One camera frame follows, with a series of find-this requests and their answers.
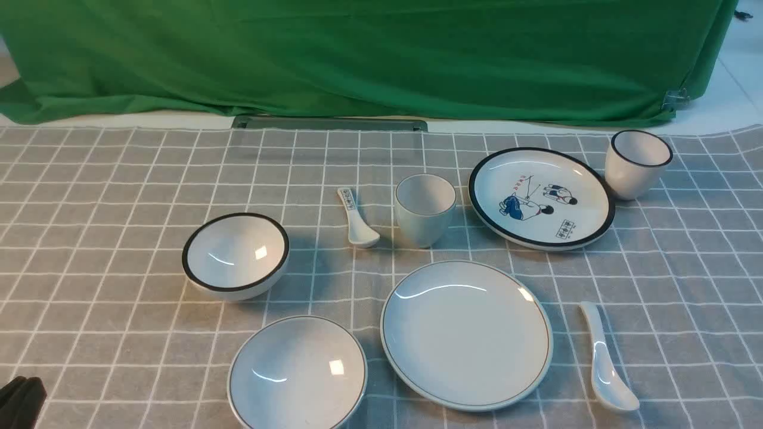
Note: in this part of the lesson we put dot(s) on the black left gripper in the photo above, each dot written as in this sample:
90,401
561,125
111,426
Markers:
22,400

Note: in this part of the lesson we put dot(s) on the grey-rimmed shallow bowl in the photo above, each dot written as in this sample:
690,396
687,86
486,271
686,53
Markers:
298,372

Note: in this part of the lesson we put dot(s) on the plain white cup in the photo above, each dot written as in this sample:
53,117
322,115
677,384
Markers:
424,207

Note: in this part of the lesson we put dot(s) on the plain white ceramic spoon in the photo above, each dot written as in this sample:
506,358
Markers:
608,386

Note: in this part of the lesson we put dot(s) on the grey checkered tablecloth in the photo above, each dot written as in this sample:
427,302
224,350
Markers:
96,304

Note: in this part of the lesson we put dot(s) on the black-rimmed white bowl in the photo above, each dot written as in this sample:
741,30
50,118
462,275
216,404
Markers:
236,257

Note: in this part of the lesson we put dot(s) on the small patterned white spoon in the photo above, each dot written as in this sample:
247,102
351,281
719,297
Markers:
359,233

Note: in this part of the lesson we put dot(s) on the large plain white plate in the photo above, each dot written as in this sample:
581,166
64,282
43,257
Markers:
466,335

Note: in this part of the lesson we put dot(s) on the illustrated black-rimmed plate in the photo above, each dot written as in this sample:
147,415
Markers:
541,199

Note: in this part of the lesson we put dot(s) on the black-rimmed white cup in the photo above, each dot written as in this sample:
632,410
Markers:
634,162

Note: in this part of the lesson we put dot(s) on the green backdrop cloth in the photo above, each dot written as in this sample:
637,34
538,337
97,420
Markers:
576,63

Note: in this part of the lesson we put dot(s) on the metal clip on backdrop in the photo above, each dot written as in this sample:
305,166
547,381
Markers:
676,100

